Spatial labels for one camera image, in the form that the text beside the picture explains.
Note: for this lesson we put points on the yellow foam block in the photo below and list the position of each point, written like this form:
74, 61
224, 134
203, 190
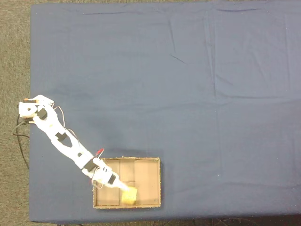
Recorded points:
129, 196

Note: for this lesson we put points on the shallow cardboard box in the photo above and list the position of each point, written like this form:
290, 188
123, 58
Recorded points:
148, 181

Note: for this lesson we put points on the blue cloth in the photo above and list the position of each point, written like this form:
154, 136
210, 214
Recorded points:
188, 94

